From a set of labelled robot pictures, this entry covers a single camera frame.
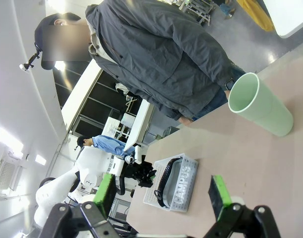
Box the black right gripper finger with green pad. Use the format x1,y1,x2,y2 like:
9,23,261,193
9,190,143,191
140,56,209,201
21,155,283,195
203,175,282,238

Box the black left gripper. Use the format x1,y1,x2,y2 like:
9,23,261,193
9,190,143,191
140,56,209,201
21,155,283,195
40,161,157,238

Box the white perforated plastic basket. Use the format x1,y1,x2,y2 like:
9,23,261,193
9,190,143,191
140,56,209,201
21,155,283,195
142,153,199,213

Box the person's right hand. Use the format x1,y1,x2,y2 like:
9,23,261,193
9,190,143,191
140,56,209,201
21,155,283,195
178,116,195,126

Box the person in blue shirt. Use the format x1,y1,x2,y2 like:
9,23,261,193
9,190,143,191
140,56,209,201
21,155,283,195
77,134,127,157

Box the grey Campus notebook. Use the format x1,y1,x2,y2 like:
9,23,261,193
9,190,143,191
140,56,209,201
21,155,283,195
163,161,190,209

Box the white board panel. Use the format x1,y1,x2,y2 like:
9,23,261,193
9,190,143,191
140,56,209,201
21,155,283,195
123,98,154,152

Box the grey bin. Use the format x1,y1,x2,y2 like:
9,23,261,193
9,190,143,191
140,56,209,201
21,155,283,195
163,126,181,137

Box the blue jeans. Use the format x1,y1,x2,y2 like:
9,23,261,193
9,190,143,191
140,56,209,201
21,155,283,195
191,65,245,122

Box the mint green plastic cup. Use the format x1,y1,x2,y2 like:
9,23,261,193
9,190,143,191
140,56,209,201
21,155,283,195
227,72,294,137

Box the ceiling air vent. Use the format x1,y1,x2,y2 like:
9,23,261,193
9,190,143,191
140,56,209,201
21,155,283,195
0,153,21,192

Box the white hanging cloth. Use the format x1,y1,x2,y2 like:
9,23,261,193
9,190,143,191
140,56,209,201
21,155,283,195
115,83,131,96

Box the large ceiling light panel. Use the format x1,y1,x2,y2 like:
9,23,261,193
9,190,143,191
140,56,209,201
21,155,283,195
0,127,24,152

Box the black smartwatch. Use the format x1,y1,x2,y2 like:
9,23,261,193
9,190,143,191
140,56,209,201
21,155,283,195
224,78,237,90

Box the beige collared shirt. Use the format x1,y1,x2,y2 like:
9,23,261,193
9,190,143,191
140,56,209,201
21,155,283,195
88,24,117,62

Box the person in grey jacket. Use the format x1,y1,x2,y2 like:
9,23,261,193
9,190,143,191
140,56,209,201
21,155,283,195
85,0,235,121

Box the yellow fabric sheet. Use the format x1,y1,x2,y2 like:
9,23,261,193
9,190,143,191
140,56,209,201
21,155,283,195
237,0,276,32

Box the white round-cornered table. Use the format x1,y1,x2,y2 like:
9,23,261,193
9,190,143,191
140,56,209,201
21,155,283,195
261,0,303,39

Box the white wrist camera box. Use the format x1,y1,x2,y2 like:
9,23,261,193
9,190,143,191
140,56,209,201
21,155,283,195
134,146,143,164

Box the black perforated strap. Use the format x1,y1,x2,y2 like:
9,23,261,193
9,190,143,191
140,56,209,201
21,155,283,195
153,157,183,208

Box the white head-mounted camera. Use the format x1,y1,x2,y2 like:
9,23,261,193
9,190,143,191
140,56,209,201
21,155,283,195
19,51,41,72

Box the metal frame cart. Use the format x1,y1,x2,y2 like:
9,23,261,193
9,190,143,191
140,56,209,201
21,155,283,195
177,0,213,25

